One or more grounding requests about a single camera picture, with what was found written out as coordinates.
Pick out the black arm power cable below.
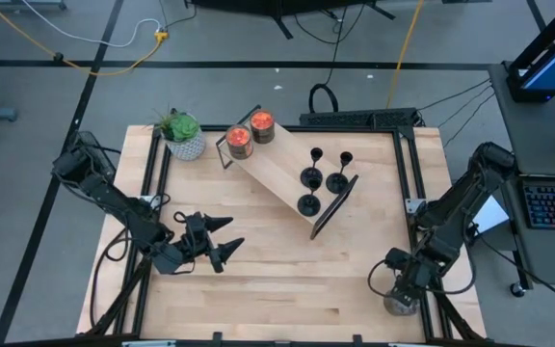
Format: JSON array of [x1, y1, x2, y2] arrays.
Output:
[[89, 230, 132, 329]]

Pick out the black floor stand legs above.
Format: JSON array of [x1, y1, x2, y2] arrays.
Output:
[[185, 0, 397, 40]]

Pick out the laptop with backlit keyboard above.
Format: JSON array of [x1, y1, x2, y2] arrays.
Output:
[[501, 173, 555, 285]]

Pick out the green succulent in patterned pot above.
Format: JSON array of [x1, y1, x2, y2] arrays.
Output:
[[151, 103, 207, 163]]

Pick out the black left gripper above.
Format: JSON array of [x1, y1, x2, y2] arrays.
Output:
[[180, 211, 246, 275]]

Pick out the black power strip bar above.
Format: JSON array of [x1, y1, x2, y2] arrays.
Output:
[[299, 107, 426, 130]]

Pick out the grey side desk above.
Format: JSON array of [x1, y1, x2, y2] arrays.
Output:
[[488, 62, 555, 177]]

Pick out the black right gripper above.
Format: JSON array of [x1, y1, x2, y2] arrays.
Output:
[[386, 248, 436, 305]]

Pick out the black power supply box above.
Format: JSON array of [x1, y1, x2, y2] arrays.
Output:
[[77, 130, 118, 174]]

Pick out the coiled black cable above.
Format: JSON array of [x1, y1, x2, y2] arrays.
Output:
[[307, 0, 351, 116]]

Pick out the black table extrusion frame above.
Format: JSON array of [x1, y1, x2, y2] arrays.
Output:
[[84, 123, 489, 347]]

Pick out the white power cable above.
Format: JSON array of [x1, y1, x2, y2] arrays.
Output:
[[19, 0, 162, 48]]

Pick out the long black floor cable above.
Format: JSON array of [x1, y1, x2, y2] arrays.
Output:
[[479, 240, 555, 312]]

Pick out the white paper sheet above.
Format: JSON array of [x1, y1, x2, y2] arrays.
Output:
[[469, 195, 511, 235]]

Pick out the wooden shelf riser black frame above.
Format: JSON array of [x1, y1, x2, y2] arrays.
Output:
[[215, 104, 359, 241]]

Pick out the yellow extension cable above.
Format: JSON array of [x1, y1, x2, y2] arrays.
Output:
[[385, 0, 426, 110], [0, 0, 169, 77]]

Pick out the orange candle glass jar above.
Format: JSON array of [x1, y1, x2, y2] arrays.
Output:
[[225, 123, 254, 161], [249, 109, 277, 146]]

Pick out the thin black cable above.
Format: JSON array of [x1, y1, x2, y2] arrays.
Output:
[[438, 86, 495, 129], [443, 93, 496, 148], [419, 79, 493, 112]]

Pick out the grey candle glass jar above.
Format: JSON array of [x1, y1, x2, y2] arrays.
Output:
[[383, 288, 421, 318]]

